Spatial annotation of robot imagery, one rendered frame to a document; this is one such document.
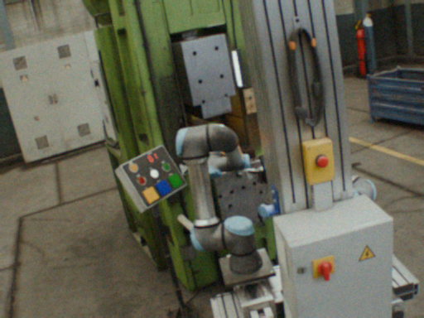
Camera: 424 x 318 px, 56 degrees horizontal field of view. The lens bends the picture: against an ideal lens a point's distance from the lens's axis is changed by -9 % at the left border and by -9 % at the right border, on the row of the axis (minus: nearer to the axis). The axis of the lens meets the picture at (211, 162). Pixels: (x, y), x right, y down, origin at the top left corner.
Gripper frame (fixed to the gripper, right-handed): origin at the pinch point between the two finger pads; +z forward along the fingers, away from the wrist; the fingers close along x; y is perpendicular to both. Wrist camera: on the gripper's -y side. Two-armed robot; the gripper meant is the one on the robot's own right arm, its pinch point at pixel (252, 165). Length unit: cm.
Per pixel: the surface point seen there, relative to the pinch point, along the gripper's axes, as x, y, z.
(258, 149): 30, 9, 45
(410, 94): 342, 51, 163
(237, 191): -1.8, 24.4, 24.7
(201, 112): -12.5, -31.4, 32.0
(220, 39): 9, -74, 31
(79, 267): -114, 100, 145
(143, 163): -59, -16, 18
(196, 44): -8, -74, 31
